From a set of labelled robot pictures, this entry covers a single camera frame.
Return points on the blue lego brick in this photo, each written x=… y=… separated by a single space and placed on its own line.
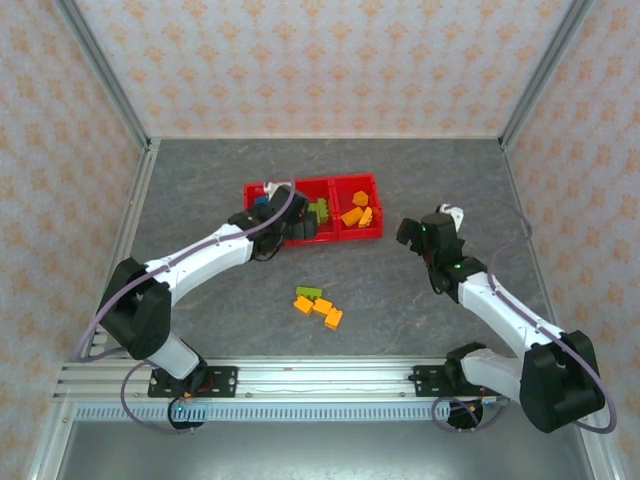
x=260 y=201

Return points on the orange curved lego brick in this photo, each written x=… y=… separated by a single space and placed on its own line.
x=368 y=216

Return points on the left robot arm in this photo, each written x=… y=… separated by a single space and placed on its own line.
x=200 y=260

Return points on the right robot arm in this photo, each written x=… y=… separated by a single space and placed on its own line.
x=500 y=305

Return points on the orange rectangular lego brick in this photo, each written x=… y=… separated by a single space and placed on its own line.
x=352 y=216

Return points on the red three-compartment bin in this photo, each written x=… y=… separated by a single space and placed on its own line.
x=345 y=187

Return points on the green long lego brick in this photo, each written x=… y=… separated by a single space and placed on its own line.
x=309 y=292

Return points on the grey metal panel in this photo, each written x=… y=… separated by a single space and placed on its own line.
x=300 y=450

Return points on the aluminium side rail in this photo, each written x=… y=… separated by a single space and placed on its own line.
x=135 y=200
x=512 y=175

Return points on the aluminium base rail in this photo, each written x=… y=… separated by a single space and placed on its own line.
x=325 y=380

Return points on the aluminium frame post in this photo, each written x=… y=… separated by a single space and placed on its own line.
x=542 y=75
x=107 y=75

